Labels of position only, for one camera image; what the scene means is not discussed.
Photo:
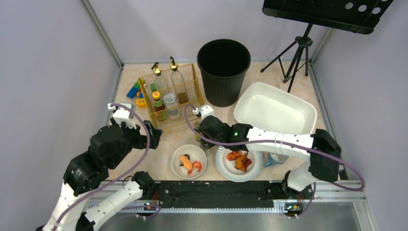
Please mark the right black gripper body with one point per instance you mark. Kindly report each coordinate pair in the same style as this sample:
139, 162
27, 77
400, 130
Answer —
206, 140

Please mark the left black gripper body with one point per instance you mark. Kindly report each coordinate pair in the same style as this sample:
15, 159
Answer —
151, 134

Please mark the red sauce bottle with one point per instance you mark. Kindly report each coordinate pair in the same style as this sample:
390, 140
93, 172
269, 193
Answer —
158, 106

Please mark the glass oil bottle dark liquid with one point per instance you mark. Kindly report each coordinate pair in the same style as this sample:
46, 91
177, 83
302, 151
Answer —
178, 82

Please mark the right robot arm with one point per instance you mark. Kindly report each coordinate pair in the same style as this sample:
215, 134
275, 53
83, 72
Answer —
319, 151

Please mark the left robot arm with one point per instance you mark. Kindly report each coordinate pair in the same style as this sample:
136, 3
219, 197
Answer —
84, 174

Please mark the small yellow oil bottle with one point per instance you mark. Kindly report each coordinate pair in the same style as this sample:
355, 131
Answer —
197, 129

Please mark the white bowl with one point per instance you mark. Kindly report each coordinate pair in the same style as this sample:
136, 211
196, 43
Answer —
195, 153

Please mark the red shrimp toy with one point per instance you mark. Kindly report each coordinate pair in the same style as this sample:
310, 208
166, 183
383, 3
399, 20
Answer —
196, 165

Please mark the orange food piece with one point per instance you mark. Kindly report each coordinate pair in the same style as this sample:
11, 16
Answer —
185, 161

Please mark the blue toy block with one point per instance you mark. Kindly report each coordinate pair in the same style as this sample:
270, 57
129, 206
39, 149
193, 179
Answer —
132, 93

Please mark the white paper plate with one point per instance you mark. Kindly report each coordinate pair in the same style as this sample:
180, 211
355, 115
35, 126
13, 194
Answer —
228, 170

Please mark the fried food pieces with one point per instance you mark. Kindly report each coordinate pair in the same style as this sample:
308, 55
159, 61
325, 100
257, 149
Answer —
242, 162

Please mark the green toy block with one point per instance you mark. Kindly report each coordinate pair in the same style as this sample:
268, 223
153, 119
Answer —
153, 87

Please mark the green lego brick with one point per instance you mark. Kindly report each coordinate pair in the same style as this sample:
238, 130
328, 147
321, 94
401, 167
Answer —
140, 82

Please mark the white rectangular tub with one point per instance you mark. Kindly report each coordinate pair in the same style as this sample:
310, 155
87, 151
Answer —
269, 108

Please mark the black trash bin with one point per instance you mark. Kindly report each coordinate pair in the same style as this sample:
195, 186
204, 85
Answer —
223, 64

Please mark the blue mug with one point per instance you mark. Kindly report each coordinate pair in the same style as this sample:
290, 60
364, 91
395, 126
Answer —
276, 159

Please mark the black music stand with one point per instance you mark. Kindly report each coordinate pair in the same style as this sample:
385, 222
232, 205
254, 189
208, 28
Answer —
356, 16

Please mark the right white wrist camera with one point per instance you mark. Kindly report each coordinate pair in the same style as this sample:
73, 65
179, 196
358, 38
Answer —
203, 112

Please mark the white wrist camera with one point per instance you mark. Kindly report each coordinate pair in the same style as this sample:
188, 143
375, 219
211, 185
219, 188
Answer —
121, 115
203, 112

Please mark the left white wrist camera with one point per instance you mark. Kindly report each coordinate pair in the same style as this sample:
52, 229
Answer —
121, 115

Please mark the gold wire basket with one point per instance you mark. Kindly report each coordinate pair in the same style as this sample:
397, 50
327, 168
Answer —
194, 94

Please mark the metal corner post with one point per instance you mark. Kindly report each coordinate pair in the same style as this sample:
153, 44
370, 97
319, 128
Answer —
102, 33

